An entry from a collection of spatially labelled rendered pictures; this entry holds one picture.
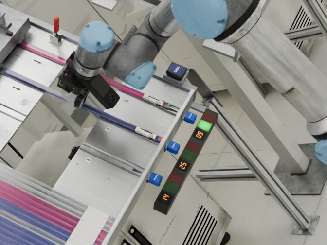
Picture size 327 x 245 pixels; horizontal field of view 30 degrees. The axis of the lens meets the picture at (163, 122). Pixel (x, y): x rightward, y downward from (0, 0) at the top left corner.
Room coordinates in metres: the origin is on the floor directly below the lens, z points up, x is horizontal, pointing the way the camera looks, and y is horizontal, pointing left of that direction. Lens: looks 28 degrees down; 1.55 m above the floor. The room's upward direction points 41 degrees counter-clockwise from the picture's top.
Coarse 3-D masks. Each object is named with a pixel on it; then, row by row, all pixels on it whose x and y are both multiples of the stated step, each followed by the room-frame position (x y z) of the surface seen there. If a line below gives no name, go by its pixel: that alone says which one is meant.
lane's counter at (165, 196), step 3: (162, 192) 1.35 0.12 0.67; (165, 192) 1.35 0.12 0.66; (162, 195) 1.34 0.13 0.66; (165, 195) 1.34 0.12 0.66; (168, 195) 1.34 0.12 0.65; (171, 195) 1.33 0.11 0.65; (159, 198) 1.34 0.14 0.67; (162, 198) 1.33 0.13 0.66; (165, 198) 1.33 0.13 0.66; (168, 198) 1.33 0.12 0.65; (171, 198) 1.33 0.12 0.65; (162, 201) 1.33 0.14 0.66; (165, 201) 1.33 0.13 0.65; (168, 201) 1.32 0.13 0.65; (168, 204) 1.32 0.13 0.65
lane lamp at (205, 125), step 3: (201, 120) 1.49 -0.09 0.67; (201, 123) 1.49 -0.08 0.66; (204, 123) 1.48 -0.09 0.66; (207, 123) 1.48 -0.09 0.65; (210, 123) 1.48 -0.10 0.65; (198, 126) 1.48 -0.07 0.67; (201, 126) 1.48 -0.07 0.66; (204, 126) 1.48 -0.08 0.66; (207, 126) 1.47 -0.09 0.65; (210, 126) 1.47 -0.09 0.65; (204, 129) 1.47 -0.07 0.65; (207, 129) 1.47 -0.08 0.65
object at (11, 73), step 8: (8, 72) 1.74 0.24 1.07; (16, 72) 1.73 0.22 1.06; (24, 80) 1.70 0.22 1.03; (32, 80) 1.70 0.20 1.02; (40, 88) 1.67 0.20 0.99; (48, 88) 1.66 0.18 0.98; (56, 96) 1.64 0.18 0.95; (96, 112) 1.56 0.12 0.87; (104, 112) 1.56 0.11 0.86; (112, 120) 1.53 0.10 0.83; (120, 120) 1.53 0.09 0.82; (128, 128) 1.51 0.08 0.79
